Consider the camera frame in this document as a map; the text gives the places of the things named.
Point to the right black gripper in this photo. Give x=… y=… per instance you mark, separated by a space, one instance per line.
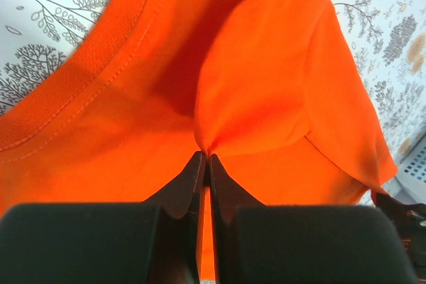
x=409 y=220

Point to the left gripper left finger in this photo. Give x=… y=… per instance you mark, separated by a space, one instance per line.
x=153 y=241

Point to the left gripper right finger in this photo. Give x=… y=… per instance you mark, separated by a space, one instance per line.
x=256 y=243

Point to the orange t-shirt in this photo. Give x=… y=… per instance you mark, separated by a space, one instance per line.
x=268 y=86

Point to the white plastic basket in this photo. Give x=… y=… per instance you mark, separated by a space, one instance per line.
x=408 y=186

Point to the floral table mat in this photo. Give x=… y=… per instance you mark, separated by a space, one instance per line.
x=387 y=40

